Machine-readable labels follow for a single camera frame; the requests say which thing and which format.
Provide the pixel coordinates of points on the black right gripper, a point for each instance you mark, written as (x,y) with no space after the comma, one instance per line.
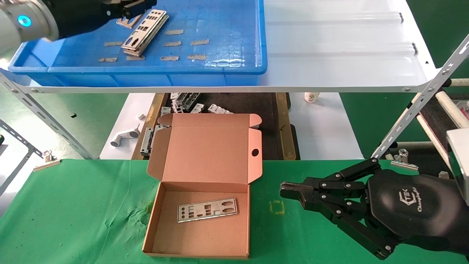
(410,205)

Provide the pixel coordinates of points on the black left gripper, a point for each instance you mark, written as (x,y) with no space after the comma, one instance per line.
(80,14)

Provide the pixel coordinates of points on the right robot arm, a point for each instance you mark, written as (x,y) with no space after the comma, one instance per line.
(460,245)

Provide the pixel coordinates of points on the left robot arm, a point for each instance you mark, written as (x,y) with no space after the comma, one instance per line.
(40,27)

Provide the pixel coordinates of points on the blue plastic tray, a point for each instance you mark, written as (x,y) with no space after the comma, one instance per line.
(227,36)

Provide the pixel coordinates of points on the brown cardboard box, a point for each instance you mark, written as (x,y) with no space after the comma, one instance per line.
(212,146)

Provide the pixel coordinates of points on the dark wood-framed parts tray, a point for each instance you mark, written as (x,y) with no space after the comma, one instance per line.
(238,102)

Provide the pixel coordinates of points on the grey tape patch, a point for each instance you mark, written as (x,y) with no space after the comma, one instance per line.
(139,58)
(174,32)
(113,44)
(108,59)

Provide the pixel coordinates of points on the white lower board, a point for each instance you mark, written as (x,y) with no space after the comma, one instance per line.
(322,128)

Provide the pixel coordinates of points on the silver binder clip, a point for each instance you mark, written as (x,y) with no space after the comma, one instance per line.
(45,165)
(405,165)

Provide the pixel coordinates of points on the white paper cup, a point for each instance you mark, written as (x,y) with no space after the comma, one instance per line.
(311,97)

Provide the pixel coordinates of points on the grey horizontal tube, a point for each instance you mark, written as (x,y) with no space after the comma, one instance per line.
(421,145)

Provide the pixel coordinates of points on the small white cap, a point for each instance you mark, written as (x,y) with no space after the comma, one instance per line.
(141,116)

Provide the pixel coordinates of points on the thin white tube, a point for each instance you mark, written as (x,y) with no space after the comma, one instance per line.
(430,135)

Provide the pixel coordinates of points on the white pipe fitting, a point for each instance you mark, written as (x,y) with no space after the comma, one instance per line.
(126,136)

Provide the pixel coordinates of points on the silver ribbed metal part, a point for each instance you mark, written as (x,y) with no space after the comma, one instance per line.
(218,109)

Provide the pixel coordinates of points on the dark cart panel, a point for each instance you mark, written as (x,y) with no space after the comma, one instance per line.
(439,117)

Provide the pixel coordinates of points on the thick white tube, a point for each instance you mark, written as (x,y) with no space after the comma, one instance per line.
(452,108)

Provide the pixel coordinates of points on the white horizontal tube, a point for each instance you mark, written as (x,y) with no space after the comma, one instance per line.
(460,82)

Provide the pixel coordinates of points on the green table cloth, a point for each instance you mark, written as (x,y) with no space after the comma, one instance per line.
(91,212)

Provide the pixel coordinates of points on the small silver metal bracket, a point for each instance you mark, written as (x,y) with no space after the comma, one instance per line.
(165,110)
(198,108)

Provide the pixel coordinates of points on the dark grey metal bracket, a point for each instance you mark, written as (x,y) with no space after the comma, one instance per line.
(191,99)

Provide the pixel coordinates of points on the long grey metal bracket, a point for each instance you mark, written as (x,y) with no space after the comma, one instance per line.
(146,141)

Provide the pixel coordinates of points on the slotted grey angle post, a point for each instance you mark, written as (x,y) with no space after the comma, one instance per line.
(421,98)
(36,108)

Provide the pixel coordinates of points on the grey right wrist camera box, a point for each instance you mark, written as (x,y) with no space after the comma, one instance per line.
(460,161)

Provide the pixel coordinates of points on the slotted grey angle bracket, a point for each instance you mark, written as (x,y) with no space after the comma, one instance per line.
(18,138)

